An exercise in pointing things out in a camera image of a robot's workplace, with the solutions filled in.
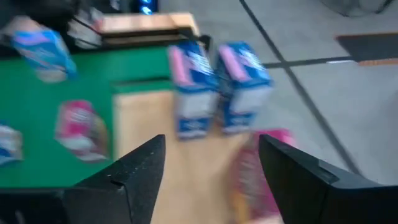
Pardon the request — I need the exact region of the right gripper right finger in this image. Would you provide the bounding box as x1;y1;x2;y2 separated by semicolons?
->
258;134;398;224

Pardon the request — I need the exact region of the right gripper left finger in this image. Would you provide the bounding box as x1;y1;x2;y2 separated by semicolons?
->
0;134;166;224

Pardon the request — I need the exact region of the Raisin Bran cereal box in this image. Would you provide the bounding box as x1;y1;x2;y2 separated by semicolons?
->
55;99;109;163
231;129;296;224

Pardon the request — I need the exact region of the Rice Krispies cereal box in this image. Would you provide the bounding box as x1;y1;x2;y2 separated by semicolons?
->
11;27;78;83

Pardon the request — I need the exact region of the Frosted Flakes cereal box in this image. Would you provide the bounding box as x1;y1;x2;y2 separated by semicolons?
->
216;42;274;135
0;123;24;167
169;42;220;141

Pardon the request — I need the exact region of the green felt table mat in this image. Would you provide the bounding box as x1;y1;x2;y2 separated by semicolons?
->
0;46;175;189

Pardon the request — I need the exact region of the black device with blue light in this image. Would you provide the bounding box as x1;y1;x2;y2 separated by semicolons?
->
130;0;159;15

